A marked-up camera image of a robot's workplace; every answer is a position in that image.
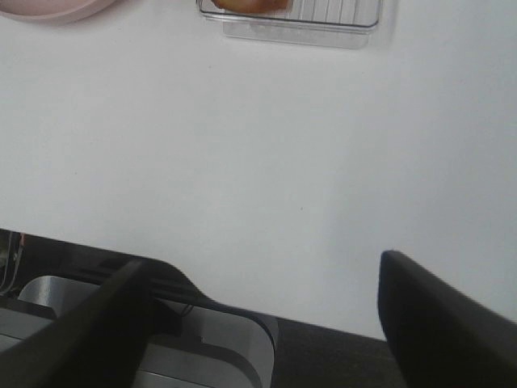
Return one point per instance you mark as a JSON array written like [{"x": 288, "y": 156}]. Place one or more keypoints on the bacon strip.
[{"x": 252, "y": 6}]

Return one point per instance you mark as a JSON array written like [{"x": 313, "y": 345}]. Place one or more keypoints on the pink round plate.
[{"x": 50, "y": 11}]

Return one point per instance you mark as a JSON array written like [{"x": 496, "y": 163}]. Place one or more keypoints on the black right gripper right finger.
[{"x": 438, "y": 336}]

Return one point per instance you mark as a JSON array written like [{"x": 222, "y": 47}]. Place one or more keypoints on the grey robot chassis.
[{"x": 214, "y": 349}]

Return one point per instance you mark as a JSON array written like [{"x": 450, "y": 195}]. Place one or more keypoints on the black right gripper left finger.
[{"x": 99, "y": 343}]

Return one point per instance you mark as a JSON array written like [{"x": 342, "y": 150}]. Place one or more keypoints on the clear right plastic tray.
[{"x": 333, "y": 24}]

